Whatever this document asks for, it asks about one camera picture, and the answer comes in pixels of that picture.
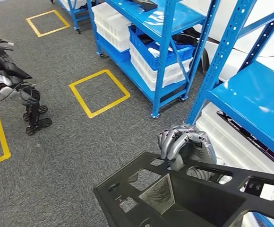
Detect white plastic bin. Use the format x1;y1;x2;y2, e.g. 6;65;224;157
129;44;193;83
94;22;131;52
131;59;187;92
91;2;132;41

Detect long black frame part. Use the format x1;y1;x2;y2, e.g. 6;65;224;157
217;110;274;171

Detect standing humanoid robot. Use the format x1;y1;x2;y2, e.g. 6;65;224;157
0;23;53;136

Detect blue metal shelf rack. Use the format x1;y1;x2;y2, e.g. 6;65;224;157
87;0;221;119
51;0;97;34
186;0;274;227

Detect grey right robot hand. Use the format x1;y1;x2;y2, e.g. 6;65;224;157
157;123;217;181

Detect black plastic panel part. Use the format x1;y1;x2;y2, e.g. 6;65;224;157
93;151;274;227

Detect blue plastic crate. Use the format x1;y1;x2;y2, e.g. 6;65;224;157
128;24;195;71

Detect white car body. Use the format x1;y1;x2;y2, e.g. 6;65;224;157
182;0;274;83

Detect blue plastic bin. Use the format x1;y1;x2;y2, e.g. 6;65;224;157
96;31;131;62

